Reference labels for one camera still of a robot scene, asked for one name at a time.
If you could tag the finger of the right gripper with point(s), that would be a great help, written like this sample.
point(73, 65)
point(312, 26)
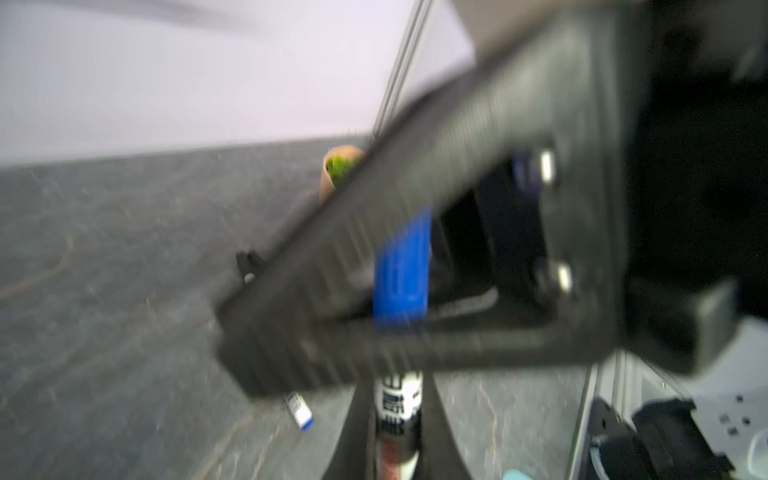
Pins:
point(344, 297)

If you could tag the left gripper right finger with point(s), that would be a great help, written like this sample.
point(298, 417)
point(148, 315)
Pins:
point(439, 457)

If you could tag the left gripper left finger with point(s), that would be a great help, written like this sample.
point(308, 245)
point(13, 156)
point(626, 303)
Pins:
point(353, 457)

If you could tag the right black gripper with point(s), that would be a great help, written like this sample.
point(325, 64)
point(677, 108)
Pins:
point(697, 184)

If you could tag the white marker pen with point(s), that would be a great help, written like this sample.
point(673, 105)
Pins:
point(398, 405)
point(249, 264)
point(300, 411)

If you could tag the blue pen cap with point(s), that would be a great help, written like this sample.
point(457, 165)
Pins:
point(401, 278)

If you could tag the light blue garden trowel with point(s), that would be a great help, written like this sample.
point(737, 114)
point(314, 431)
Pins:
point(515, 474)

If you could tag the potted green plant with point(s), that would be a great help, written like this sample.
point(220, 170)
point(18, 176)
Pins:
point(337, 163)

